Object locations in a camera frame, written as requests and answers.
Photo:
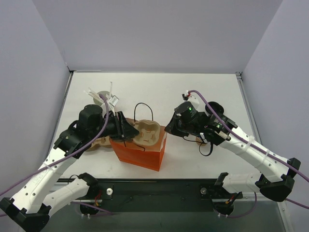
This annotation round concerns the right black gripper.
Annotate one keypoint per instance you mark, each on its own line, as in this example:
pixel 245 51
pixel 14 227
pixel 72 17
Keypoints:
pixel 174 123

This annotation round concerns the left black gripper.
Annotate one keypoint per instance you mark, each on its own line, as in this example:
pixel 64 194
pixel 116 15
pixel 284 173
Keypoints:
pixel 120 125

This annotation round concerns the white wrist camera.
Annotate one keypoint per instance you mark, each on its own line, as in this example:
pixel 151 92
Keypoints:
pixel 109 104
pixel 188 97

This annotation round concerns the brown pulp cup carrier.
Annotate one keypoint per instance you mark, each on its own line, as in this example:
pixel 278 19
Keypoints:
pixel 148 138

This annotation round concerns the orange paper bag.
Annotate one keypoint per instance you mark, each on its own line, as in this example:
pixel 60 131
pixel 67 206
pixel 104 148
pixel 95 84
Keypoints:
pixel 148 159

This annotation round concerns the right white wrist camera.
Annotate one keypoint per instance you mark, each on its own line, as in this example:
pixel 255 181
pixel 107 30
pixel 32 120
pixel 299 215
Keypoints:
pixel 188 97

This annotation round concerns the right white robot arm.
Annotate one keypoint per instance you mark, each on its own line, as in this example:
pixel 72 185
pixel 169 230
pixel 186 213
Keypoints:
pixel 275 179

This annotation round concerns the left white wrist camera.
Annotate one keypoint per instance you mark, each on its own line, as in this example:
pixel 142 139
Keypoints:
pixel 109 104

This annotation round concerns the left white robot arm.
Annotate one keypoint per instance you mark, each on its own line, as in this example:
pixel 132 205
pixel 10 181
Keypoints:
pixel 33 205

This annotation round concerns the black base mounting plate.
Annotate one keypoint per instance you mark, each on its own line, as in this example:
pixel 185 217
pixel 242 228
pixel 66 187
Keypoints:
pixel 159 195

